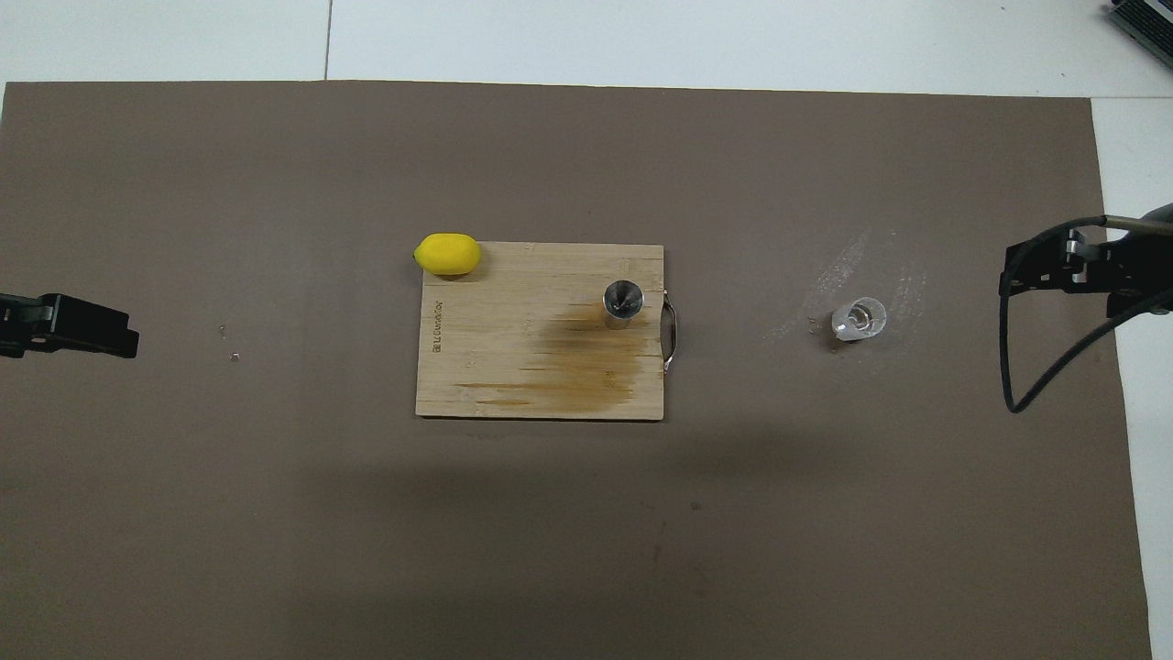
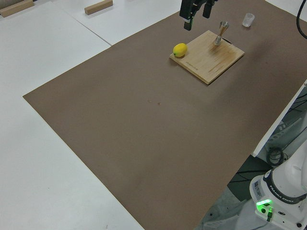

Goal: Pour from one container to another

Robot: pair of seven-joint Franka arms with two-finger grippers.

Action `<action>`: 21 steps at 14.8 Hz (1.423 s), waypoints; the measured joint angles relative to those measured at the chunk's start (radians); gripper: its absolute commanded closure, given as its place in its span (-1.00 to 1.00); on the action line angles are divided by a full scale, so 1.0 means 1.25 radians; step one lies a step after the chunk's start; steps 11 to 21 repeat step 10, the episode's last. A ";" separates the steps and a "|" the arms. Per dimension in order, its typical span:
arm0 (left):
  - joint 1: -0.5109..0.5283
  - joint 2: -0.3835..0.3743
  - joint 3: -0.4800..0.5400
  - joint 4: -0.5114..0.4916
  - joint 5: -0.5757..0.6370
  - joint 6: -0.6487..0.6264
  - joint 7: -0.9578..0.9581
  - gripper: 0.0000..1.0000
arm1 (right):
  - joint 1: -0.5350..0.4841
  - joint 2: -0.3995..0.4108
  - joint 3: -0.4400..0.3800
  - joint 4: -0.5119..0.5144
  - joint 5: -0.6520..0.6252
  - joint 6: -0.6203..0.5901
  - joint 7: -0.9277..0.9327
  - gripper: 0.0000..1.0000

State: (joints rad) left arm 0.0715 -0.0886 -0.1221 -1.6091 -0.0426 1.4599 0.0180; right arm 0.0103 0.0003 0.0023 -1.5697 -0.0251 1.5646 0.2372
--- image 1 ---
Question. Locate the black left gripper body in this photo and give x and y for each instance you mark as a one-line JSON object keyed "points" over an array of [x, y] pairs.
{"points": [[18, 325]]}

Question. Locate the brown table mat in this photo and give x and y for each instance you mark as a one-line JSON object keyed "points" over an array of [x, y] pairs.
{"points": [[275, 532]]}

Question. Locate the steel double jigger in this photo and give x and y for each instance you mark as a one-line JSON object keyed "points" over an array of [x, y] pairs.
{"points": [[623, 302]]}

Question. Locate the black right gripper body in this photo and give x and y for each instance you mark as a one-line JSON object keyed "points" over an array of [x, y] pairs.
{"points": [[1136, 266]]}

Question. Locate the small clear glass cup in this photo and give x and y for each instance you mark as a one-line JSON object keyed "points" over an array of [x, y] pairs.
{"points": [[860, 319]]}

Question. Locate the yellow lemon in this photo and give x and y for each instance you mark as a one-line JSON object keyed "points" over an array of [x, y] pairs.
{"points": [[447, 255]]}

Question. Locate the wooden cutting board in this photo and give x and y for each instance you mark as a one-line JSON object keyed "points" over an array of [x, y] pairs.
{"points": [[513, 348]]}

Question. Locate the grey ribbed device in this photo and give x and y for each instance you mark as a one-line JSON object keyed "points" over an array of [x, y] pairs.
{"points": [[1145, 18]]}

